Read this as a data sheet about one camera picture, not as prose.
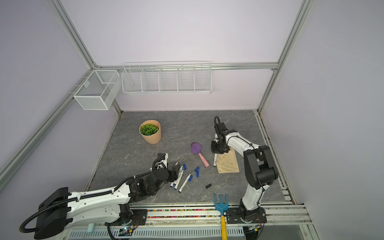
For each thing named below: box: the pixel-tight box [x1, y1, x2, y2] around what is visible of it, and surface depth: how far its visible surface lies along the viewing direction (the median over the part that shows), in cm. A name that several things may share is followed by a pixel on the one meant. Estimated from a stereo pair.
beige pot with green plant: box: [138, 120, 162, 145], surface depth 98 cm
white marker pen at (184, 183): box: [178, 173, 192, 193], surface depth 85 cm
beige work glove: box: [216, 148, 240, 174], surface depth 93 cm
